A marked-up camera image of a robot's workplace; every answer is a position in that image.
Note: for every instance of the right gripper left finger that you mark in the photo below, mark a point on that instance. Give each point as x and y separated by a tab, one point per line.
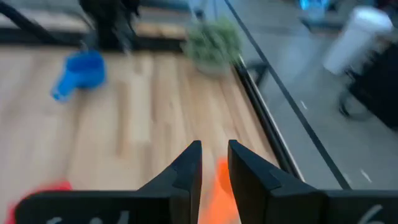
174	202

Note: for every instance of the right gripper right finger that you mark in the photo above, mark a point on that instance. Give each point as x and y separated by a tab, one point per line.
273	202

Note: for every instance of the orange measuring cup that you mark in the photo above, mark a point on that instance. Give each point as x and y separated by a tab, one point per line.
220	199

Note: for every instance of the blue measuring cup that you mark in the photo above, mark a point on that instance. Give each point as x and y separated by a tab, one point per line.
82	71

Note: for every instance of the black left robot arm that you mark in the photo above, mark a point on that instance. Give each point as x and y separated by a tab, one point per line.
105	21

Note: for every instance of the black floor equipment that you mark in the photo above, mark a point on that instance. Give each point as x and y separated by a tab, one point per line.
376	87

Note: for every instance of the green potted plant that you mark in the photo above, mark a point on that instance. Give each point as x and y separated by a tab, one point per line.
213	46

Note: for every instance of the white bin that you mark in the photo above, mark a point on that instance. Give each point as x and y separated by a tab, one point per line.
354	40

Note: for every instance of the blue lit device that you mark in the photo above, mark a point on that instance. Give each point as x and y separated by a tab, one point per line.
312	6

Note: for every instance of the black table frame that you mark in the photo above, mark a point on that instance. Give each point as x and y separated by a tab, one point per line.
265	119

